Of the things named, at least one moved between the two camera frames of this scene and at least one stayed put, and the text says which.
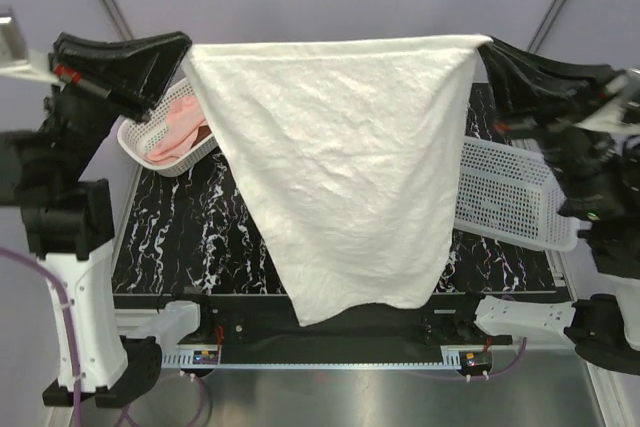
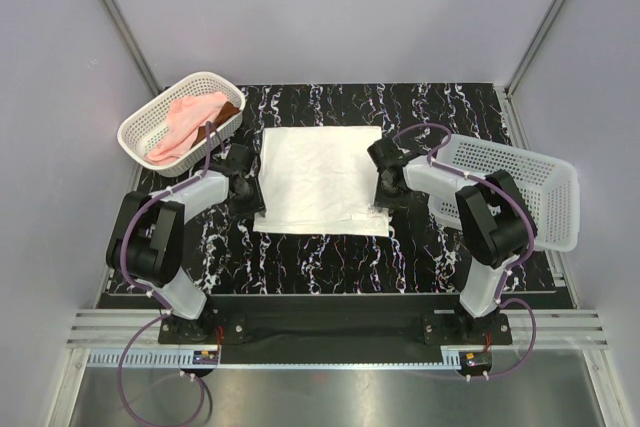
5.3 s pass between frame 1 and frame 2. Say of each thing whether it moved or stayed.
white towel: moved
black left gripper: moved
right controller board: stayed
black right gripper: moved
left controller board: stayed
